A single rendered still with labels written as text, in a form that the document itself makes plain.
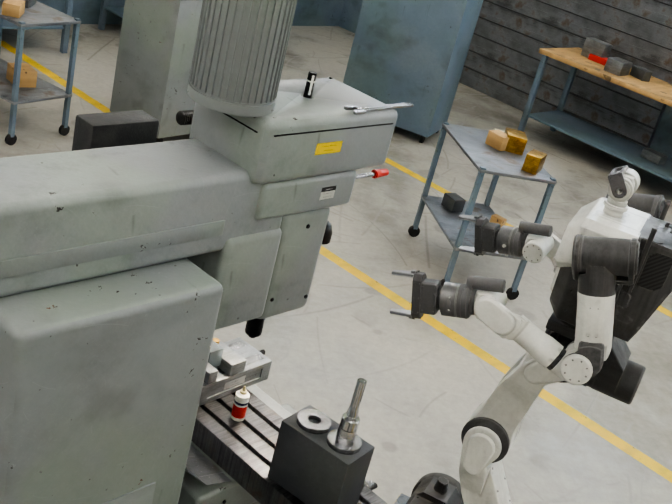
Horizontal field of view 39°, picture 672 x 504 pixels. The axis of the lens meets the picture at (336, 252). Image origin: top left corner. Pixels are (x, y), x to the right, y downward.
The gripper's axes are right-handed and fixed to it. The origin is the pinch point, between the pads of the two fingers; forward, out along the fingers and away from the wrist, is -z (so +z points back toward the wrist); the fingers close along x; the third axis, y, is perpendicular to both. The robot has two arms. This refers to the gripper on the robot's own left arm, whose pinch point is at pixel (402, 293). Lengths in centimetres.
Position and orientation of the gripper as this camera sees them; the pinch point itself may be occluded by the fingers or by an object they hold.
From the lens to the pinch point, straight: 250.8
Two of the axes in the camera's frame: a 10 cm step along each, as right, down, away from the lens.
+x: 0.3, -9.7, -2.5
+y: -3.3, 2.2, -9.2
